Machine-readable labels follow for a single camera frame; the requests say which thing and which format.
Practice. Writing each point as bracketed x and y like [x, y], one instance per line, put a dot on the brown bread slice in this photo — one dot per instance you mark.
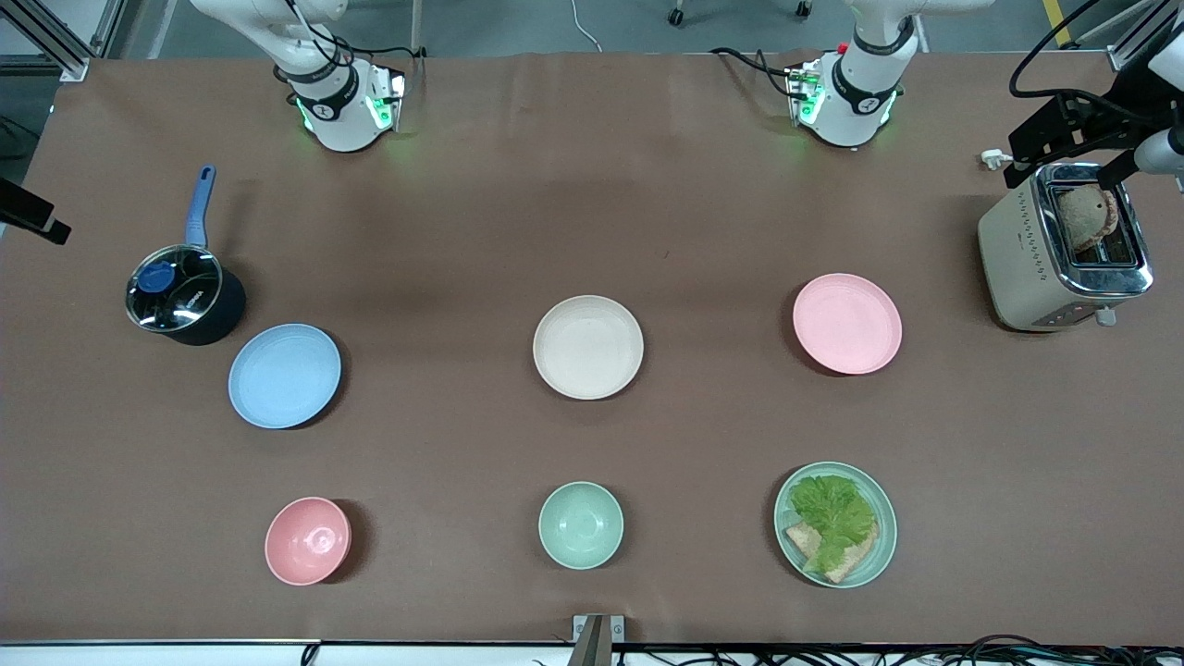
[856, 560]

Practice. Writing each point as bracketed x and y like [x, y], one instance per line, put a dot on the metal bracket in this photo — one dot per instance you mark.
[597, 638]

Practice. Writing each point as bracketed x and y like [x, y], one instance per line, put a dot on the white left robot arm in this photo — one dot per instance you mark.
[851, 102]

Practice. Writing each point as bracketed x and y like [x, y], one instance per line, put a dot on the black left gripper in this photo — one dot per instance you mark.
[1106, 117]

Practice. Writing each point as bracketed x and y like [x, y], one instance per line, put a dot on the pink bowl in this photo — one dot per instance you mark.
[307, 541]

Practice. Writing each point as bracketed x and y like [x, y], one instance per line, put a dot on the mint green bowl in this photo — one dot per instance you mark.
[581, 525]

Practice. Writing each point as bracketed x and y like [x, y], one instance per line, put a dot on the beige chrome toaster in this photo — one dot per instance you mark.
[1017, 268]

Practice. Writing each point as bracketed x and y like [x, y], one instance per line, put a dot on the aluminium frame profile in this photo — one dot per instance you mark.
[55, 42]
[1142, 37]

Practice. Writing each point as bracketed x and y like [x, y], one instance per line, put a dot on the mint green plate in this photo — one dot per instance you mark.
[886, 532]

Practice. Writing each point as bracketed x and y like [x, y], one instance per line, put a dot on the light blue plate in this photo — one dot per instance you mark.
[284, 376]

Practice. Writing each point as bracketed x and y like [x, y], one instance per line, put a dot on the glass lid with blue knob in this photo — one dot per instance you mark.
[180, 291]

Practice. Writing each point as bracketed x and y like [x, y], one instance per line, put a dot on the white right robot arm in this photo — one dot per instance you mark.
[340, 120]

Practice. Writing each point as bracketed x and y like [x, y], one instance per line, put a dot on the green lettuce leaf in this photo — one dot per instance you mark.
[832, 513]

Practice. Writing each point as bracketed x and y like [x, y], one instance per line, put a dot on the pink plate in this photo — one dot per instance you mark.
[846, 324]

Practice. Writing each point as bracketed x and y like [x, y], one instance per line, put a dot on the beige plate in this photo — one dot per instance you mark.
[588, 348]

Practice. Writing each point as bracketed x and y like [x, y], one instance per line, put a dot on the brown toast slice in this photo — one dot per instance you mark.
[1082, 217]

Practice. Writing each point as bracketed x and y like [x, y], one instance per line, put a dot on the white power plug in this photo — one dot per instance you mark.
[994, 159]

